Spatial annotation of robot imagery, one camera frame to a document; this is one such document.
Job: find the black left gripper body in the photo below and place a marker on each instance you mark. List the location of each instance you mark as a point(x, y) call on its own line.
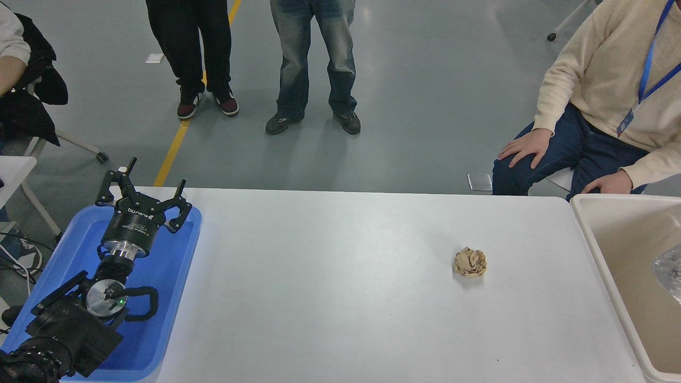
point(131, 223)

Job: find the silver foil plate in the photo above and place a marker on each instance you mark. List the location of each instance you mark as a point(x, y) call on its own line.
point(670, 274)

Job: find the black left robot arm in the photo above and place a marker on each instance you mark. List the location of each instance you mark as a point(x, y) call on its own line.
point(64, 330)

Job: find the seated person's right hand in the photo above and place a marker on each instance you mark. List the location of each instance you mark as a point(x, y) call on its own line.
point(529, 146)

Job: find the seated person's left hand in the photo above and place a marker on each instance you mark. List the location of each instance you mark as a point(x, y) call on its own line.
point(612, 183)

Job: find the blue plastic tray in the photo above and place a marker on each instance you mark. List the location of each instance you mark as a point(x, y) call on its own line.
point(170, 266)

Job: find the white chair with wheels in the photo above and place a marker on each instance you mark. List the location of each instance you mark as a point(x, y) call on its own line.
point(80, 144)

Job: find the person's shoe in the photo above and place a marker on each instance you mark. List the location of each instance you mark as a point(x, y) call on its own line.
point(26, 258)

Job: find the small white side table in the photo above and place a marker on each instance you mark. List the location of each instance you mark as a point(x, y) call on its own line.
point(13, 167)

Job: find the black jacket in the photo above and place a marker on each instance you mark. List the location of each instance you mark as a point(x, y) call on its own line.
point(26, 106)

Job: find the white paper scrap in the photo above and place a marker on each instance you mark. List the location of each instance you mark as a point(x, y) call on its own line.
point(154, 58)

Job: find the standing person with red shoes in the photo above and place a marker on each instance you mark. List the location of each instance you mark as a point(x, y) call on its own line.
point(191, 48)

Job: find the seated person beside black jacket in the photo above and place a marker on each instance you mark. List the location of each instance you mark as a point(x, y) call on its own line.
point(8, 48)

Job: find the standing person with black shoes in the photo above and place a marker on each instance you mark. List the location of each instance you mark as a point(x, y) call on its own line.
point(319, 48)

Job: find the crumpled tan paper ball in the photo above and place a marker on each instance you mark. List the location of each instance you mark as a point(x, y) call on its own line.
point(470, 262)

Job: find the chair leg with wheel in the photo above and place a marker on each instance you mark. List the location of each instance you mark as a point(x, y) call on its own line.
point(566, 21)

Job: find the large pale plastic bin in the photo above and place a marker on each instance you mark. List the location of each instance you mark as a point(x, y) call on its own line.
point(622, 250)

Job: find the grey metal frame chair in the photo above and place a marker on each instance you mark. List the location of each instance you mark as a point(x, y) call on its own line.
point(480, 181)

